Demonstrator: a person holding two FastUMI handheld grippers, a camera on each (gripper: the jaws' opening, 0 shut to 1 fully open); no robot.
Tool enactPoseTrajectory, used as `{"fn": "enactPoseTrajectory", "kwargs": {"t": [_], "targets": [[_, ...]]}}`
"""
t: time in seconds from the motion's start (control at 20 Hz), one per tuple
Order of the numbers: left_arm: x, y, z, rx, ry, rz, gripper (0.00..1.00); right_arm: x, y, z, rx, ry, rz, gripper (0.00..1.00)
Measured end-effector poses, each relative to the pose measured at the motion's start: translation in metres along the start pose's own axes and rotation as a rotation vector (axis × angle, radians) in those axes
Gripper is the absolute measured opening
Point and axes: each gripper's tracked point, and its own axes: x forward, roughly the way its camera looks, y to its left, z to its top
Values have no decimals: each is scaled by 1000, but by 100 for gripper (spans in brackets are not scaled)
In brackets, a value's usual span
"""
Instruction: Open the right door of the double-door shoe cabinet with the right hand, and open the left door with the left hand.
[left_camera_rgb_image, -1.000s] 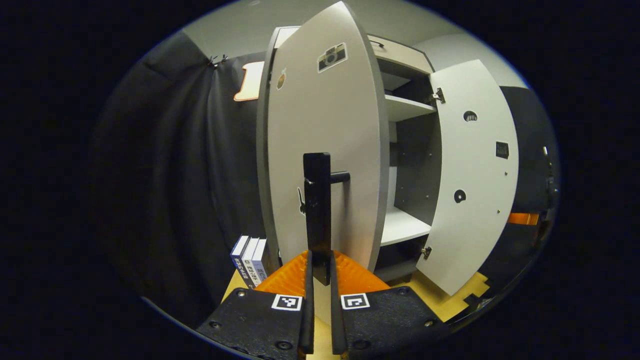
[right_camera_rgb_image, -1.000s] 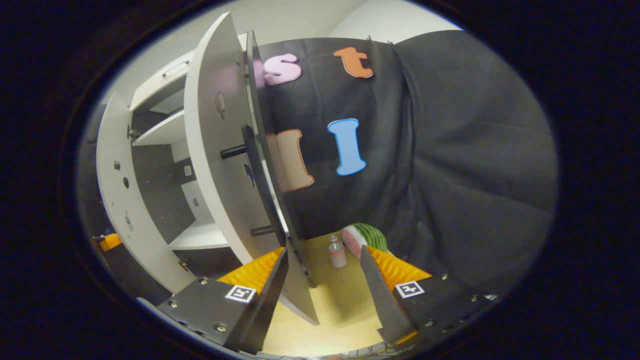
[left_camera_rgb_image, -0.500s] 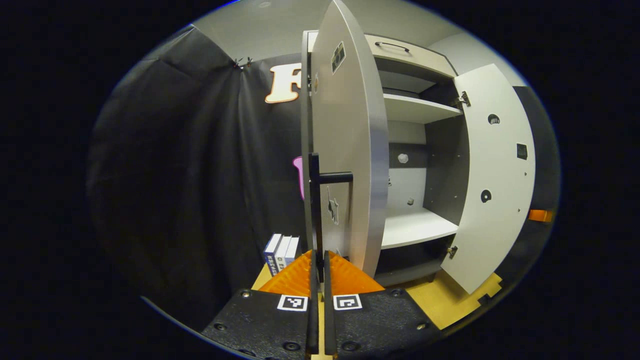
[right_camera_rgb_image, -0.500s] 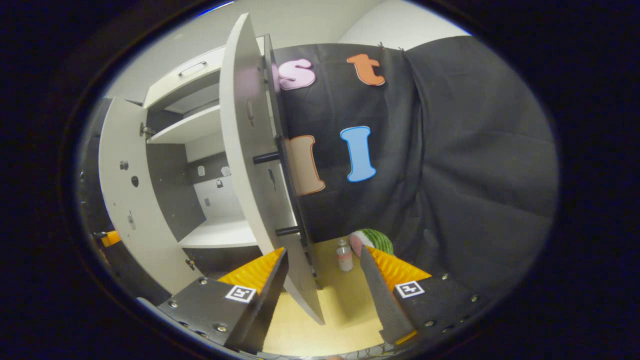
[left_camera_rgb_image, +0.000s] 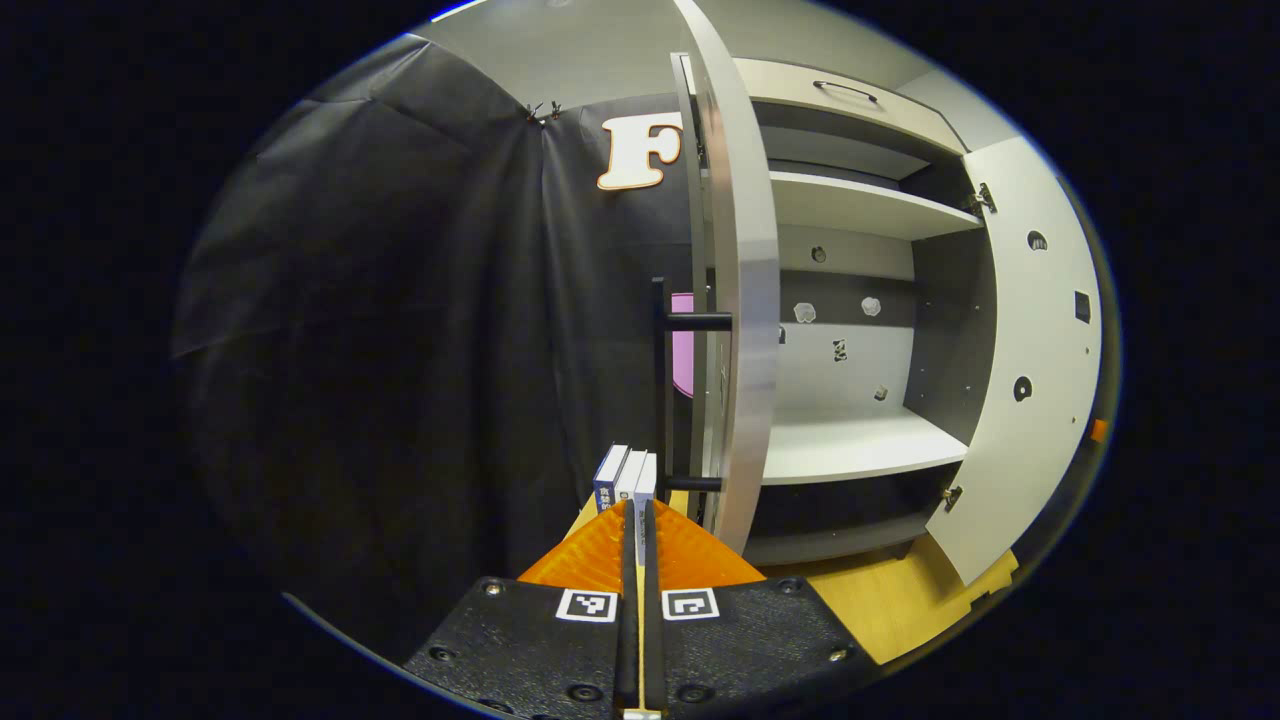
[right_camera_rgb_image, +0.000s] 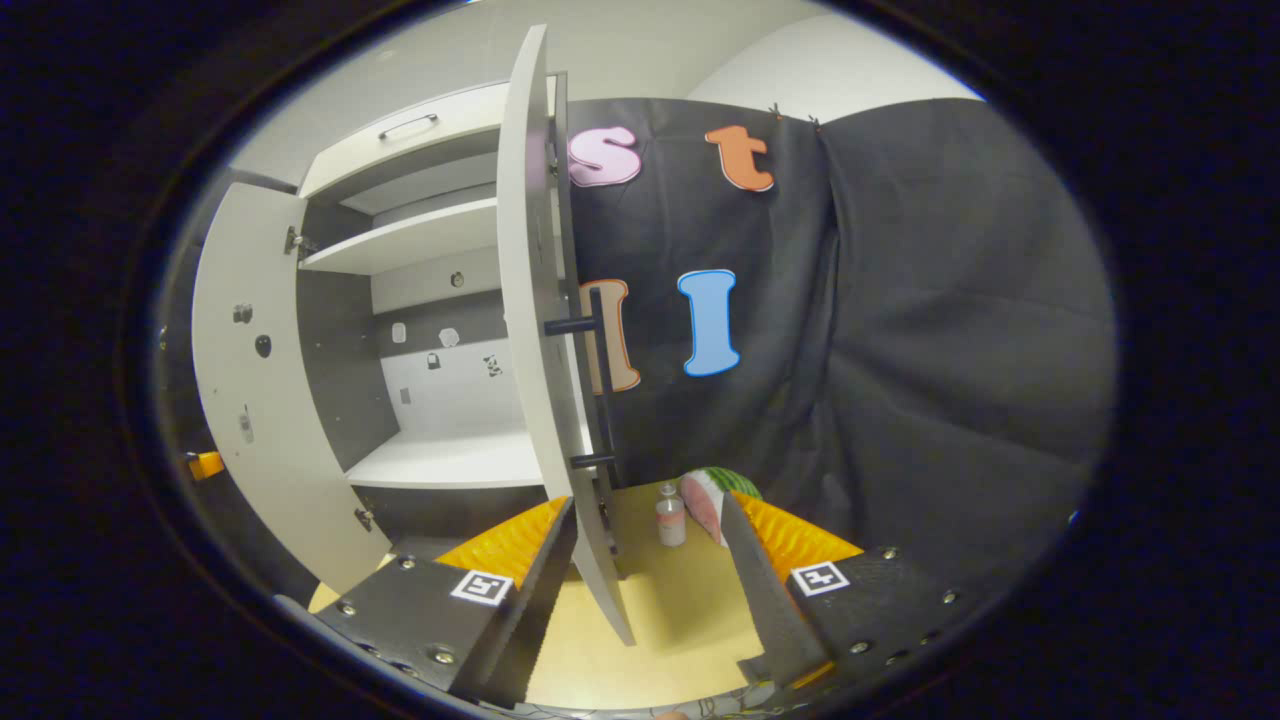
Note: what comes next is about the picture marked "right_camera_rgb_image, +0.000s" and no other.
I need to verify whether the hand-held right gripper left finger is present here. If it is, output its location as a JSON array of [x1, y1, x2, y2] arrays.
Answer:
[[313, 496, 580, 711]]

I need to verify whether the small white bottle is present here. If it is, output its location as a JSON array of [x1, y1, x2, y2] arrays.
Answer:
[[656, 484, 687, 548]]

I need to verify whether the white cabinet shelf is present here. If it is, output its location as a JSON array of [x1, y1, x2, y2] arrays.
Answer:
[[300, 197, 501, 276], [345, 430, 561, 491]]

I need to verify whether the black backdrop cloth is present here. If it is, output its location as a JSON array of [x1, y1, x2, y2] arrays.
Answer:
[[560, 97, 1118, 601]]

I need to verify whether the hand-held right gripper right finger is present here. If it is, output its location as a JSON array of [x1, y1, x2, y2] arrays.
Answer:
[[720, 491, 988, 693]]

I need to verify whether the white upper cabinet shelf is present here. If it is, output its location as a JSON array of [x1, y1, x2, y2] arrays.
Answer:
[[300, 197, 501, 276]]

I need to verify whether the watermelon slice toy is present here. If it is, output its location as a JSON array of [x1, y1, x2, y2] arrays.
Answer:
[[680, 467, 763, 548]]

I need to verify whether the white lower cabinet shelf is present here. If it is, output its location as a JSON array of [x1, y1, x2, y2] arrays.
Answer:
[[345, 430, 561, 491]]

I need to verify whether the white cabinet door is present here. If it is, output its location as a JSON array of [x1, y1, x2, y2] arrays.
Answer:
[[497, 25, 637, 646], [190, 183, 393, 596]]

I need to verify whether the black door handle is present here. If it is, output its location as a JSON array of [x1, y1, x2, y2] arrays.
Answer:
[[545, 287, 621, 491]]

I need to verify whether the white double-door shoe cabinet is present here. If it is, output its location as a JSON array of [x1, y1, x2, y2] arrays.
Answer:
[[190, 80, 641, 601]]

